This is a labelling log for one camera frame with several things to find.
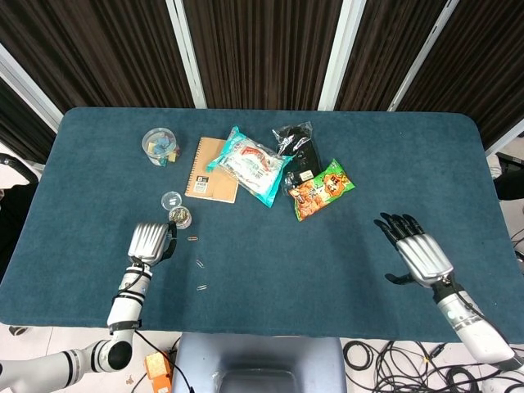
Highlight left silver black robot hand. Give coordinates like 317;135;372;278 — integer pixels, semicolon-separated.
128;220;179;267

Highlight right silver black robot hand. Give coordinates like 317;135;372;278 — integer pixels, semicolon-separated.
373;211;455;290

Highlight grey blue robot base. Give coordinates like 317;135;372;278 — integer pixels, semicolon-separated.
171;333;349;393

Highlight clear jar of coloured clips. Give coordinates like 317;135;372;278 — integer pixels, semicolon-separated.
141;127;181;168

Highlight small clear paper clip tub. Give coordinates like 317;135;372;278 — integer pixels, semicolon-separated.
167;206;193;229

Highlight small clear round lid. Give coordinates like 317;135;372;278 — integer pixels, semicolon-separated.
160;191;184;210

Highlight brown kraft spiral notebook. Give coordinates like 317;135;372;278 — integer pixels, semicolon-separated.
183;137;240;205

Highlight black white background object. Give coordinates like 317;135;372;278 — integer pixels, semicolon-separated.
489;151;524;202

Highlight orange box on floor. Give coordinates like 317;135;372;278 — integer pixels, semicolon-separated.
145;350;175;393

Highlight green orange snack bag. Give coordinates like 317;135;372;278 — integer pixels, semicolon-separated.
287;158;356;223

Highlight teal white snack bag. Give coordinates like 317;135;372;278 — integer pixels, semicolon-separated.
206;125;287;209

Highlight black chair seat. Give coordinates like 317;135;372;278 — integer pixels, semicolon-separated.
0;183;38;279

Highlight blue felt table cloth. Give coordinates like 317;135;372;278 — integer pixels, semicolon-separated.
0;106;524;343

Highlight black chair armrest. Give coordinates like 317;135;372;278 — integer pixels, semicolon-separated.
0;153;41;183

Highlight black socks in clear bag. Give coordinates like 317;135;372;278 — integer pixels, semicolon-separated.
272;120;324;193

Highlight dark brown pleated curtain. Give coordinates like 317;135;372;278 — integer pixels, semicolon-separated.
0;77;58;165
335;0;449;112
183;0;343;111
0;0;196;118
399;0;524;151

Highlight tangled black floor cables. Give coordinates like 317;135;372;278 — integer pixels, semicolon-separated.
341;339;524;393

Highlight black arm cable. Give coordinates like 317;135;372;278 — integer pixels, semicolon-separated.
133;329;194;393

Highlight white frame post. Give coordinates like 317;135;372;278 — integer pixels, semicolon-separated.
0;43;65;134
386;0;462;112
317;0;368;111
165;0;208;110
485;129;524;159

